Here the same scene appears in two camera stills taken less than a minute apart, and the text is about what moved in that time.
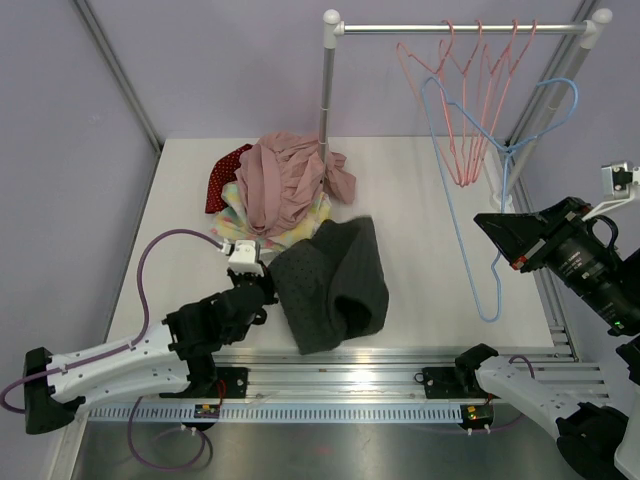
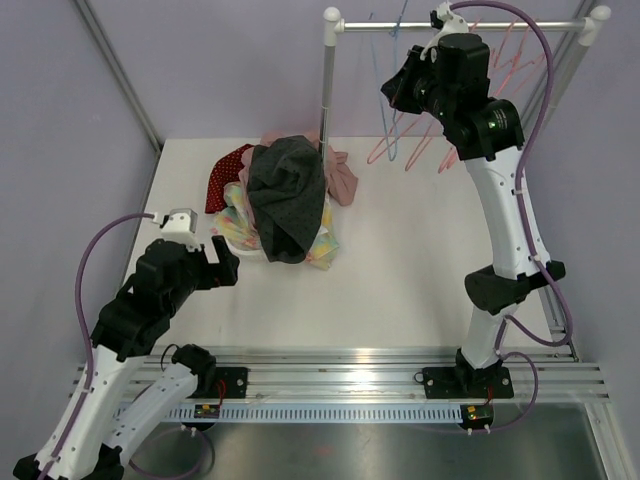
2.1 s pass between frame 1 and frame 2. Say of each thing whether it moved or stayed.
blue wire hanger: moved
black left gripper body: moved
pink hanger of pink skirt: moved
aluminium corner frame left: stayed
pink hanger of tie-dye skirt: moved
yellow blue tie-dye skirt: stayed
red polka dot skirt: stayed
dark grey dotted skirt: moved
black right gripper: moved
